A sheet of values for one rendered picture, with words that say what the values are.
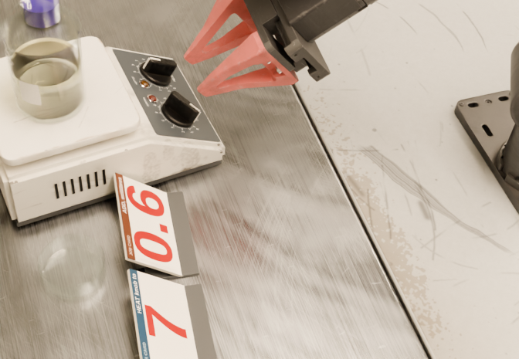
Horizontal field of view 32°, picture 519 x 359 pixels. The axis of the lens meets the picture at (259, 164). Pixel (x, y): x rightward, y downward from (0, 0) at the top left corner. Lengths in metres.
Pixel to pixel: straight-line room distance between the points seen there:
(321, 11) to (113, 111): 0.20
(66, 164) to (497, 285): 0.38
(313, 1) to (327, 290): 0.25
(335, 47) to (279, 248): 0.27
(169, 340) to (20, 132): 0.21
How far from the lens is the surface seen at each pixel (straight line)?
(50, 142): 0.76
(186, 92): 0.87
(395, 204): 0.85
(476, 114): 0.93
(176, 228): 0.80
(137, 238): 0.76
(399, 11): 1.04
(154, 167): 0.81
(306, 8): 0.70
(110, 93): 0.79
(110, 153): 0.78
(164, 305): 0.74
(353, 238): 0.81
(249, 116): 0.90
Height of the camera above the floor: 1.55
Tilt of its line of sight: 50 degrees down
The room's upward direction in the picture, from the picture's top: 6 degrees clockwise
